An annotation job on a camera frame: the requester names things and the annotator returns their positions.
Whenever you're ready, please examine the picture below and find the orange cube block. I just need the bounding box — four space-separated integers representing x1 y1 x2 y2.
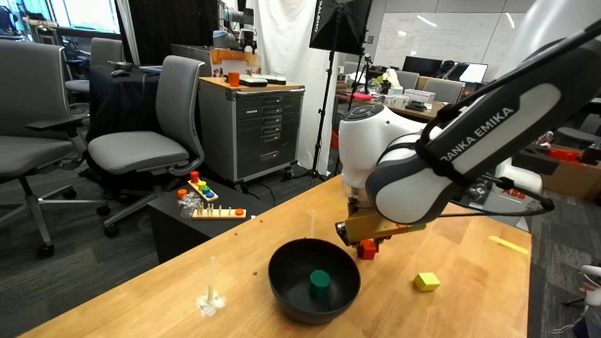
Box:
356 240 377 259

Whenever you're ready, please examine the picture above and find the green cylinder block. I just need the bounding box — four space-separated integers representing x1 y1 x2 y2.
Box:
309 269 330 301

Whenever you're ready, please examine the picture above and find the yellow cube block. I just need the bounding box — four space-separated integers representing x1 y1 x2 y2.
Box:
413 272 439 293

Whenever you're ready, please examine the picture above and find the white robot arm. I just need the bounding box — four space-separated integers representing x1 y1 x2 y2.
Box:
339 23 601 229

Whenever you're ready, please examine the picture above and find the white ABB robot base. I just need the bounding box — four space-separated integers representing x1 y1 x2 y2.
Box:
491 160 542 199

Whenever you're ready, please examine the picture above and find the black bowl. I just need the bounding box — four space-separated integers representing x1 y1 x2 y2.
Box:
268 239 360 325

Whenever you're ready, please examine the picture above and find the grey metal drawer cabinet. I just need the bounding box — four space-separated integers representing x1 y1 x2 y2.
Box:
198 77 304 184

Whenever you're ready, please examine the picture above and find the colourful wooden toy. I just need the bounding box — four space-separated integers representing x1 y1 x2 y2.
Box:
191 208 247 220

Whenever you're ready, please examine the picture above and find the orange cup on cabinet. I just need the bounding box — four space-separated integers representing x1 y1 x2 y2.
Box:
227 71 240 86

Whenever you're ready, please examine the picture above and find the black softbox light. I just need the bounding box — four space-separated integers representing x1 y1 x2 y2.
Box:
309 0 371 55

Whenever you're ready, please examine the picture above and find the clear plastic stand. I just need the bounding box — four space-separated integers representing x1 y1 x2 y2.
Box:
195 257 227 317

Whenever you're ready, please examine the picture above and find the grey office chair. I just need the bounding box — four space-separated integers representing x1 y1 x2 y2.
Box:
0 39 103 257
84 55 206 239

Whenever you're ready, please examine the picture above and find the yellow tape strip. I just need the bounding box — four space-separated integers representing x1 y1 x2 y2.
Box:
488 237 529 255

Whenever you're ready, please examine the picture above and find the grey office chair far left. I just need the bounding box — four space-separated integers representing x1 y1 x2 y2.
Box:
0 39 103 257

